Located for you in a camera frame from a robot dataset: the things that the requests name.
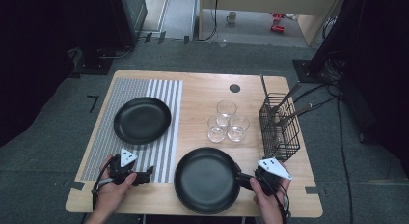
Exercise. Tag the black curtain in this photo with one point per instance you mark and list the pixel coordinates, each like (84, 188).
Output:
(379, 72)
(32, 56)

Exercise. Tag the beige wooden cabinet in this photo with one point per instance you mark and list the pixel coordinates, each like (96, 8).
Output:
(257, 0)

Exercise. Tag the black stand base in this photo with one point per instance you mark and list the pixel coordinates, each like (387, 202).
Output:
(93, 65)
(305, 71)

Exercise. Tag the person's right hand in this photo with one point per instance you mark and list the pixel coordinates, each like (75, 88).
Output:
(271, 208)

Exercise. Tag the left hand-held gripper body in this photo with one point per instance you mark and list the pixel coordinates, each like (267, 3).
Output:
(122, 174)

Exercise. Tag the grey striped placemat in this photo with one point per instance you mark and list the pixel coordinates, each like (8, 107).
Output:
(135, 87)

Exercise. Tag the clear drinking glass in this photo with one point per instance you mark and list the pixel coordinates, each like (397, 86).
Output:
(226, 108)
(238, 129)
(216, 134)

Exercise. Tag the black tape strip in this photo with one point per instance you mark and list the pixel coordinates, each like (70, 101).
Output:
(312, 190)
(77, 185)
(186, 40)
(162, 37)

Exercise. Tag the beige mug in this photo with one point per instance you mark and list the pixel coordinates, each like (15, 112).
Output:
(231, 17)

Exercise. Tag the black plate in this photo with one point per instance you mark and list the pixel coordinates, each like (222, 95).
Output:
(142, 121)
(205, 182)

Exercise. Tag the dark metal cabinet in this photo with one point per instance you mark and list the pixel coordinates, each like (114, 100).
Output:
(135, 11)

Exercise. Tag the small white object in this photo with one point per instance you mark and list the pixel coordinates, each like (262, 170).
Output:
(291, 16)

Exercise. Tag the red object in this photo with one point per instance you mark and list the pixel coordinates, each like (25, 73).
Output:
(277, 28)
(277, 16)

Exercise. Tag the person's left hand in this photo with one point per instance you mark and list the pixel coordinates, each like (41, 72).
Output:
(111, 196)

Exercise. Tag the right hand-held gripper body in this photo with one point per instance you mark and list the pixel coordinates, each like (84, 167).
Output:
(270, 182)

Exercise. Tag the black round table grommet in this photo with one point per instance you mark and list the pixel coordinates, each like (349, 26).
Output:
(234, 88)

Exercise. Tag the clear round glass object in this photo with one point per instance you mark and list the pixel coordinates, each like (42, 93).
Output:
(223, 42)

